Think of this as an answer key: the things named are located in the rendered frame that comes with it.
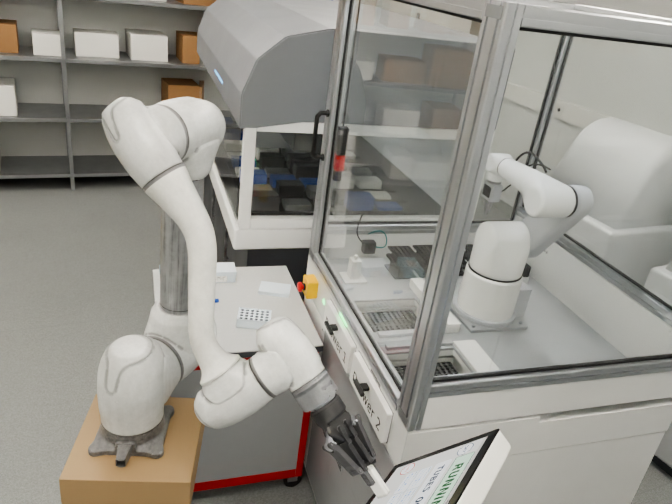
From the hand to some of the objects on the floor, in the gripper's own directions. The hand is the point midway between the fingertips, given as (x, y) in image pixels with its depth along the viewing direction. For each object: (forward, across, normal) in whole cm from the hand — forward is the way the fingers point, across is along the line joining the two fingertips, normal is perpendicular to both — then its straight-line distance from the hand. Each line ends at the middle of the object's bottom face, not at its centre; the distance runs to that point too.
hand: (375, 481), depth 128 cm
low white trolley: (-9, +66, +141) cm, 156 cm away
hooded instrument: (-53, +201, +178) cm, 274 cm away
